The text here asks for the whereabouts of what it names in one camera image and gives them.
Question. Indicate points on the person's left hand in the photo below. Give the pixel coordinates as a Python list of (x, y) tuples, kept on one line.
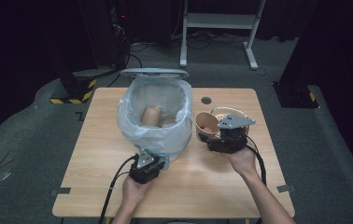
[(135, 191)]

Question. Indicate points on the white pedal trash can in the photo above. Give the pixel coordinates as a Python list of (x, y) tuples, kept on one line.
[(154, 72)]

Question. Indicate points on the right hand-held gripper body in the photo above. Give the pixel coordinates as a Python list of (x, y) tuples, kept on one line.
[(230, 138)]

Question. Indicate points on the clear plastic bin liner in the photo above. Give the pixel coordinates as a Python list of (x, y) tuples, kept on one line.
[(152, 141)]

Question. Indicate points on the black yellow striped base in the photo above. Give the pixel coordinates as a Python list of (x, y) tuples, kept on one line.
[(296, 96), (78, 88)]

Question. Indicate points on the grey tape strip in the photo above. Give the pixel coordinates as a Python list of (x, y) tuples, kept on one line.
[(286, 188), (61, 190)]

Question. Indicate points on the dark equipment rack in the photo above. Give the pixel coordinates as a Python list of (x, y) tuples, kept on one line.
[(120, 28)]

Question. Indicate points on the person's right hand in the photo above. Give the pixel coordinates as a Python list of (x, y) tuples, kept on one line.
[(243, 163)]

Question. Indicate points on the discarded brown paper cup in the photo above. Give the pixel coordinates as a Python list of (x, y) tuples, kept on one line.
[(167, 122), (150, 116)]

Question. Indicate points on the white metal stand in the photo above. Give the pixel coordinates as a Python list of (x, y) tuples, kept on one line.
[(218, 21)]

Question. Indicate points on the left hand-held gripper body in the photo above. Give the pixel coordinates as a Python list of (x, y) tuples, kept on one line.
[(145, 172)]

